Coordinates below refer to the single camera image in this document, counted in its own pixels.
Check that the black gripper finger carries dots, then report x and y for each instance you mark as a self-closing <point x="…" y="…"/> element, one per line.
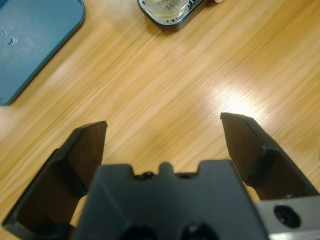
<point x="270" y="170"/>
<point x="55" y="180"/>

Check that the clear glass cup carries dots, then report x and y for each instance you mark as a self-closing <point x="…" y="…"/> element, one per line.
<point x="165" y="7"/>

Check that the teal plastic tray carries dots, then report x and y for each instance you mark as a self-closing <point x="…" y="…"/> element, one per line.
<point x="32" y="42"/>

